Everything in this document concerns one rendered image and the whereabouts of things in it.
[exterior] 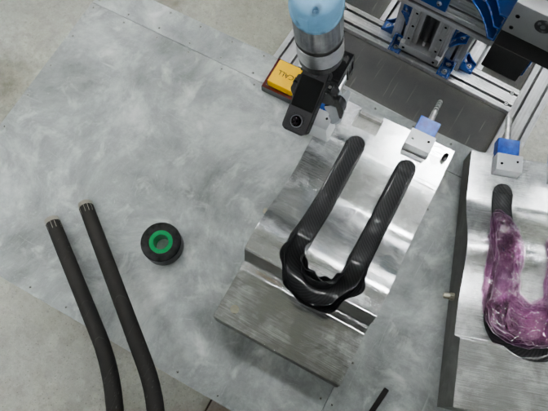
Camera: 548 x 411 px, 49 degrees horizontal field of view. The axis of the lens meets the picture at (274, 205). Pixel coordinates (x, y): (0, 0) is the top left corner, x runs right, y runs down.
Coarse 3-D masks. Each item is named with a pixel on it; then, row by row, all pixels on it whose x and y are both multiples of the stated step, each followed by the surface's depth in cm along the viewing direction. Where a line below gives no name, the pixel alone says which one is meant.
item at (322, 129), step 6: (342, 84) 116; (324, 108) 114; (318, 114) 112; (324, 114) 112; (318, 120) 112; (324, 120) 112; (330, 120) 112; (312, 126) 113; (318, 126) 112; (324, 126) 111; (330, 126) 113; (312, 132) 115; (318, 132) 114; (324, 132) 113; (330, 132) 115; (318, 138) 117; (324, 138) 115
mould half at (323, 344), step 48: (336, 144) 117; (384, 144) 117; (288, 192) 114; (432, 192) 114; (336, 240) 108; (384, 240) 111; (240, 288) 111; (384, 288) 104; (288, 336) 109; (336, 336) 108; (336, 384) 106
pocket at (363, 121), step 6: (360, 114) 121; (366, 114) 121; (354, 120) 120; (360, 120) 122; (366, 120) 122; (372, 120) 121; (378, 120) 120; (360, 126) 121; (366, 126) 121; (372, 126) 121; (378, 126) 121; (372, 132) 121
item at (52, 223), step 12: (48, 228) 119; (60, 228) 119; (60, 240) 117; (60, 252) 116; (72, 252) 117; (72, 264) 115; (72, 276) 113; (72, 288) 113; (84, 288) 112; (84, 300) 111; (84, 312) 110; (96, 312) 110; (96, 324) 109
